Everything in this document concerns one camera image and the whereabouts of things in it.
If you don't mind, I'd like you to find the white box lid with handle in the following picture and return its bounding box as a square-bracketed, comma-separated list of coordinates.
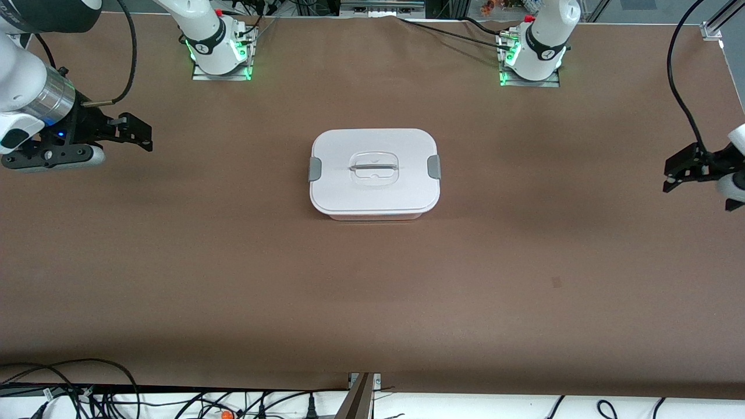
[308, 128, 441, 215]

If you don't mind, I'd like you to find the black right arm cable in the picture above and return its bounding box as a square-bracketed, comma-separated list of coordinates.
[81, 0, 138, 107]

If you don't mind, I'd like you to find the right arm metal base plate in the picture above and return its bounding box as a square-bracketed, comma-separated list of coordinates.
[191, 24, 258, 82]

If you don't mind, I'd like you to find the aluminium profile corner bracket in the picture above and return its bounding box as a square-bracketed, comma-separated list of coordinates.
[701, 0, 745, 40]

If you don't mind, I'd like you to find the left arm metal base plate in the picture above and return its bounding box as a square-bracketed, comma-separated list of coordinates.
[496, 32, 563, 88]

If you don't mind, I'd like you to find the black looped cable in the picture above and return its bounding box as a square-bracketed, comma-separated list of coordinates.
[0, 358, 141, 419]

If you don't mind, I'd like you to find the short black table cable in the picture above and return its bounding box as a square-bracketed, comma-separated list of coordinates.
[459, 16, 506, 35]

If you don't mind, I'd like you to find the long black table cable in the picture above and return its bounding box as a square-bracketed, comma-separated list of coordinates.
[398, 16, 520, 50]

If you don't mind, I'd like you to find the grey metal bracket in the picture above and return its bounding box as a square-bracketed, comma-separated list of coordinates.
[339, 0, 427, 18]

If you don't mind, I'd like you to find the short aluminium profile post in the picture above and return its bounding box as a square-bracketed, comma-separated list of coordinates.
[335, 372, 382, 419]

